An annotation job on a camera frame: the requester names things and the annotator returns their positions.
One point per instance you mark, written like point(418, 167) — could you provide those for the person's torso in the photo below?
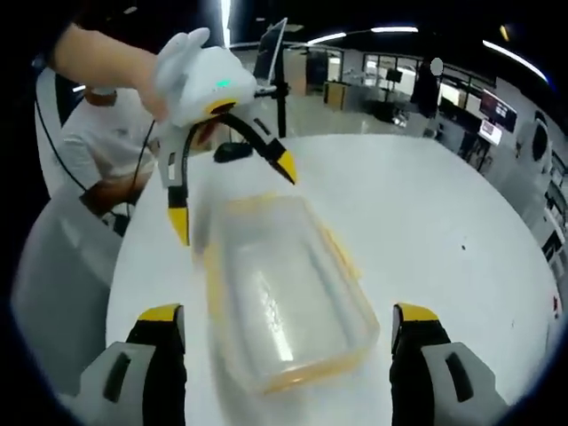
point(106, 146)

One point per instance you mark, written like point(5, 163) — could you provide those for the person in white shirt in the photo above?
point(142, 160)

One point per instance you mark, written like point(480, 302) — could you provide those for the screen on stand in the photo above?
point(497, 115)

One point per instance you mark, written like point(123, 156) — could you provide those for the clear plastic box yellow buckles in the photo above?
point(293, 293)

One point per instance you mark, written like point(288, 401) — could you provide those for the black tripod with tablet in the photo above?
point(270, 57)

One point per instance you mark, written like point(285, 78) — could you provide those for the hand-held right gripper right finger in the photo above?
point(426, 381)

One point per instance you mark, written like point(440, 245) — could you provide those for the black oval pad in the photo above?
point(233, 152)

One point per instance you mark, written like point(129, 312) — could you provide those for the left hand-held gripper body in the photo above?
point(204, 84)

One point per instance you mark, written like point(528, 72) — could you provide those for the person's left hand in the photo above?
point(156, 106)

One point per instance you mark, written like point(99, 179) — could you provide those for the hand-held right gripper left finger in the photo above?
point(133, 381)

